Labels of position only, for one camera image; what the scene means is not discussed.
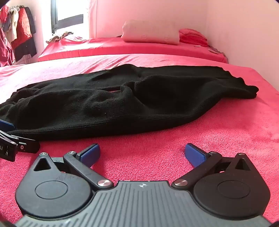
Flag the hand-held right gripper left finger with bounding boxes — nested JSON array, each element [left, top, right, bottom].
[[33, 143, 114, 191]]

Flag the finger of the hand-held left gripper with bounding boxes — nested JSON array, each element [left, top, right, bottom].
[[0, 130, 41, 154], [0, 119, 16, 132]]

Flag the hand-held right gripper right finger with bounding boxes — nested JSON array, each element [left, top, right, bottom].
[[171, 143, 254, 190]]

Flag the black pants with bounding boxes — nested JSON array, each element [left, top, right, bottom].
[[0, 64, 259, 141]]

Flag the red terry bed cover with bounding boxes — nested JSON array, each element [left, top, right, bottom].
[[0, 53, 279, 227]]

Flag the dark red hanging garment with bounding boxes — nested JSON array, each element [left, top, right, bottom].
[[0, 27, 15, 67]]

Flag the red and black hanging jacket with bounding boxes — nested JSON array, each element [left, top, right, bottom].
[[10, 6, 37, 62]]

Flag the beige hanging garment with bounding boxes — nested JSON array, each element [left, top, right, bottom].
[[3, 8, 20, 42]]

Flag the crumpled brown cloth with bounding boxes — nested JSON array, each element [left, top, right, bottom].
[[45, 31, 74, 43]]

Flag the red covered mattress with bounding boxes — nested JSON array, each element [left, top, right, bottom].
[[38, 35, 229, 64]]

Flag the folded red cloth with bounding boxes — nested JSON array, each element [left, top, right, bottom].
[[179, 28, 209, 47]]

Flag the dark framed window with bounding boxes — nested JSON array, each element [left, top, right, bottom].
[[51, 0, 90, 36]]

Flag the beige pillow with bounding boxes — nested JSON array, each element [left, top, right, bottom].
[[121, 20, 180, 45]]

